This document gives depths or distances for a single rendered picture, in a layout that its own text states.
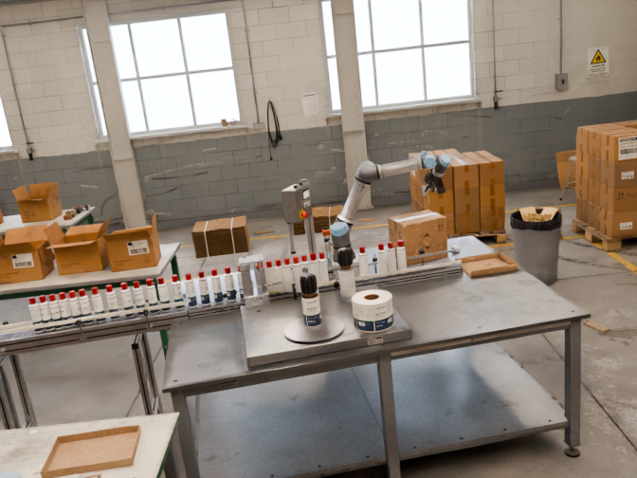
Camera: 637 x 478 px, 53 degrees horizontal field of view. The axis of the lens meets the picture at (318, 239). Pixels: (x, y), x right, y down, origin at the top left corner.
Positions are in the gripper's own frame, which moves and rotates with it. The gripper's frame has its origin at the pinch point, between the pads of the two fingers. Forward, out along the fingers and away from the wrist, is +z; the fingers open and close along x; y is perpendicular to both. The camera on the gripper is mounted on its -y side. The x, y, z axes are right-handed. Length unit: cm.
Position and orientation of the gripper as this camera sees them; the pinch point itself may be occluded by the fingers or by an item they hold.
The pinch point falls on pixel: (428, 193)
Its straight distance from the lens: 438.1
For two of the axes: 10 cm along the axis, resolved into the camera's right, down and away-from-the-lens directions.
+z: -1.9, 5.3, 8.3
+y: -4.6, -7.9, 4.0
